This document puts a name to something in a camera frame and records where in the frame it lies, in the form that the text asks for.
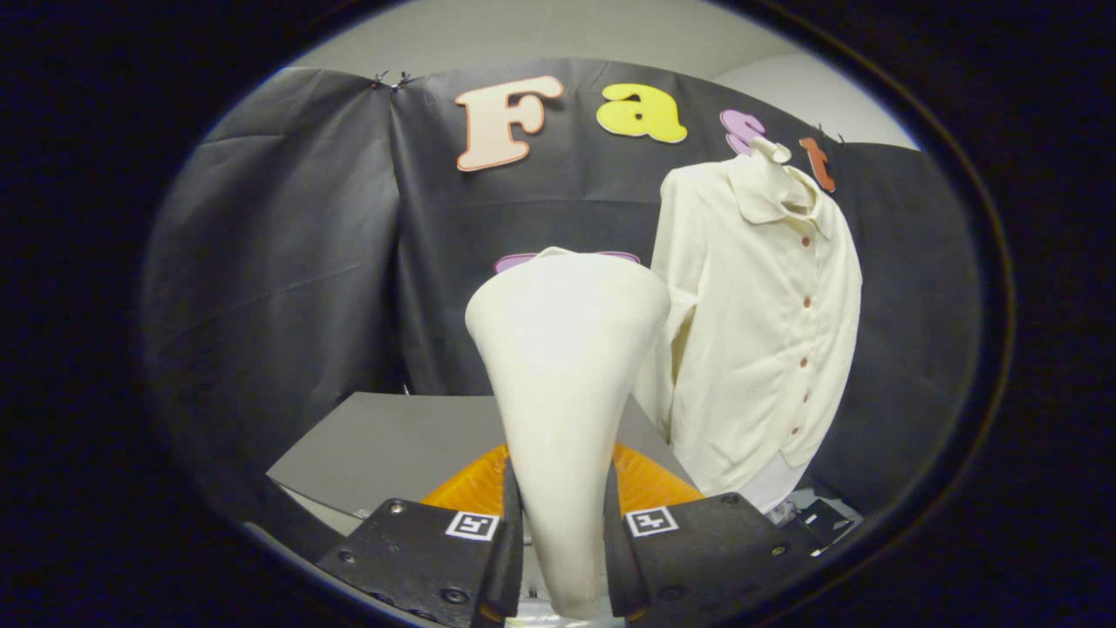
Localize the white garment steamer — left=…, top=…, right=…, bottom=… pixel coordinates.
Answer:
left=465, top=247, right=672, bottom=622

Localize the grey drawer cabinet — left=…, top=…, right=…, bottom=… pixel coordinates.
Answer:
left=266, top=391, right=698, bottom=537

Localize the white clothes hanger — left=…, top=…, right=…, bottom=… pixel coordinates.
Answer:
left=750, top=135, right=820, bottom=215

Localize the black backdrop cloth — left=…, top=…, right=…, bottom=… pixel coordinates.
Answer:
left=144, top=57, right=982, bottom=559

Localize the cream button-up shirt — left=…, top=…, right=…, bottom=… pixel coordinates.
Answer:
left=632, top=148, right=864, bottom=514

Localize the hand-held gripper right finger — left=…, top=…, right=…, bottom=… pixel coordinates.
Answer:
left=603, top=443, right=825, bottom=625

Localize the black box device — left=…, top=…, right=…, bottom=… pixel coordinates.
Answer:
left=789, top=497, right=860, bottom=546

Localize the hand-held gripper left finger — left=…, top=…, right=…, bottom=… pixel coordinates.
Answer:
left=316, top=443, right=526, bottom=628

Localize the white dress form stand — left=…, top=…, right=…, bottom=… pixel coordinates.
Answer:
left=741, top=462, right=812, bottom=515

